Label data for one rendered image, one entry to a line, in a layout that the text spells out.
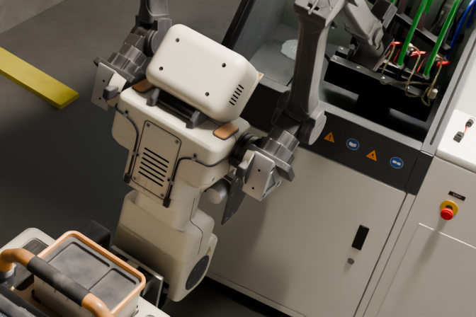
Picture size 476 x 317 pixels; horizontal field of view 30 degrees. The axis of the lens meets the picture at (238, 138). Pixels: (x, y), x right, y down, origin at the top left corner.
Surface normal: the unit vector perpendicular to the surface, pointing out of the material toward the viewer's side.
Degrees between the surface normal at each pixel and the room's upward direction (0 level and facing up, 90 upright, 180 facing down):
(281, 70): 0
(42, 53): 0
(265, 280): 90
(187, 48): 48
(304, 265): 90
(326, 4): 37
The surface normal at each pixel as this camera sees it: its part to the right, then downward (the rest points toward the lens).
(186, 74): -0.27, -0.16
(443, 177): -0.40, 0.53
